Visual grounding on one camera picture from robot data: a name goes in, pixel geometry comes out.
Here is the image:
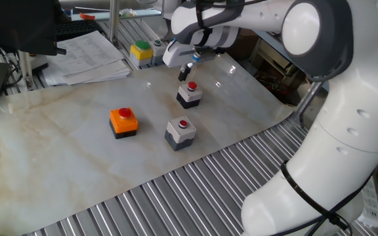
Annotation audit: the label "aluminium profile post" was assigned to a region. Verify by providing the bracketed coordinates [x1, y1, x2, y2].
[293, 81, 323, 126]
[18, 50, 36, 91]
[109, 0, 120, 45]

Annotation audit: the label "brown cardboard box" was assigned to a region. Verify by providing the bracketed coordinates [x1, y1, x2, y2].
[221, 28, 259, 60]

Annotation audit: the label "white grey box red button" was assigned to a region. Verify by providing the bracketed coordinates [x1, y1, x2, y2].
[164, 115, 197, 152]

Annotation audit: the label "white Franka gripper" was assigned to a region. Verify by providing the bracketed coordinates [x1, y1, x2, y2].
[162, 41, 198, 82]

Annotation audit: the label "metal wrist bracket blue caps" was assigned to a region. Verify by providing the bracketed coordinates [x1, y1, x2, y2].
[191, 47, 219, 64]

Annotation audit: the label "yellow box green button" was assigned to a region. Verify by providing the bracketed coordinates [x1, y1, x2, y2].
[129, 40, 154, 68]

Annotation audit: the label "marble pattern table mat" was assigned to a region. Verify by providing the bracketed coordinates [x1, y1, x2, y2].
[0, 52, 297, 236]

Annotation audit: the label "black monitor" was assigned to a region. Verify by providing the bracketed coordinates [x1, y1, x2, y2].
[0, 0, 67, 56]

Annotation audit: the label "white power strip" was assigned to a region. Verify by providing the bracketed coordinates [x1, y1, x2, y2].
[358, 176, 378, 229]

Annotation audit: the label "orange box red mushroom button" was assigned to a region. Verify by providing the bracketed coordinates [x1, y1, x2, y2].
[109, 107, 139, 140]

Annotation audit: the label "grey box small green button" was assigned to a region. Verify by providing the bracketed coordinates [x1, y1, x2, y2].
[150, 39, 167, 66]

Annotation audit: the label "white black box red button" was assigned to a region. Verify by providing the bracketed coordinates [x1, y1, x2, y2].
[176, 81, 203, 109]

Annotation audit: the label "blue metal shelf rack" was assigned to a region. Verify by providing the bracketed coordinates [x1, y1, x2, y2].
[254, 31, 329, 92]

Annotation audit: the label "stack of printed papers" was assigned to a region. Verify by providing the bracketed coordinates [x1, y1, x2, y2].
[43, 30, 131, 87]

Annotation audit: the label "black computer keyboard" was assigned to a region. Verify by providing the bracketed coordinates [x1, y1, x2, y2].
[54, 19, 104, 42]

